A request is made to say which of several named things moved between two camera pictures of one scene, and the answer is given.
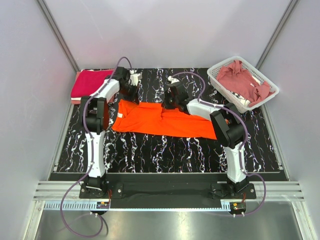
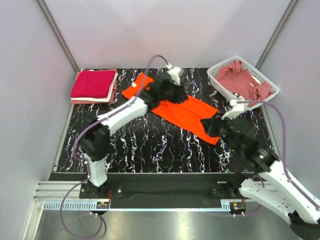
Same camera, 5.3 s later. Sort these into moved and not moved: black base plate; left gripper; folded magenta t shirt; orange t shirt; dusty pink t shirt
Moved: orange t shirt; left gripper
Not moved: dusty pink t shirt; black base plate; folded magenta t shirt
